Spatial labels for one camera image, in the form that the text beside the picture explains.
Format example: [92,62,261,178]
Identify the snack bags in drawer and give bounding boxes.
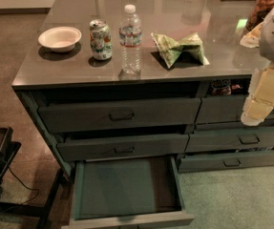
[209,79,249,95]

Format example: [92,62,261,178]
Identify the clear plastic water bottle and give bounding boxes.
[118,4,142,74]

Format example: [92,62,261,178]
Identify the grey drawer cabinet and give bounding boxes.
[11,0,274,229]

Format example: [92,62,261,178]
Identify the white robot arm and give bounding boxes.
[241,8,274,126]

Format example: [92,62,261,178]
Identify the open bottom left drawer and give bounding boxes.
[61,156,195,229]

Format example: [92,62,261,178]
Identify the white paper bowl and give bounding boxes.
[38,27,82,52]

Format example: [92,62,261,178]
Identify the bottom right drawer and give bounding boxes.
[178,150,274,173]

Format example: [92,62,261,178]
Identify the top right drawer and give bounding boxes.
[196,94,274,124]

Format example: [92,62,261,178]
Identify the green white soda can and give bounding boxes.
[90,19,113,60]

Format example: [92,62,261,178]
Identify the middle right drawer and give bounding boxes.
[186,127,274,153]

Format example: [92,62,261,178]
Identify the top left drawer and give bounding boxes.
[38,97,200,133]

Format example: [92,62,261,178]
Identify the green chip bag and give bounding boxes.
[151,32,209,68]

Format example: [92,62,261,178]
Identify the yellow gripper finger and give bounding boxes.
[241,62,274,126]

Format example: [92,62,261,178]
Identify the middle left drawer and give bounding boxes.
[57,134,189,161]

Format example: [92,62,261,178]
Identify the glass snack jar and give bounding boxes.
[245,0,274,31]

